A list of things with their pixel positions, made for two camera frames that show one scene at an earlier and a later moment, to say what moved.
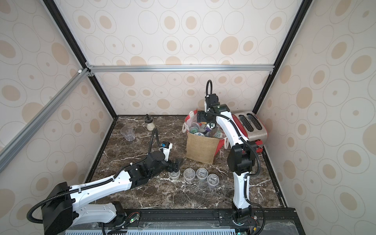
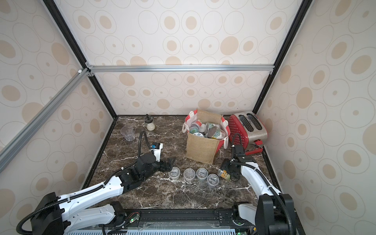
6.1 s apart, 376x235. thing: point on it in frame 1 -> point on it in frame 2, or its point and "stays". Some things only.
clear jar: (201, 174) stays
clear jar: (175, 175) stays
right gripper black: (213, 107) -> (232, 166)
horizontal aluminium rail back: (140, 68) stays
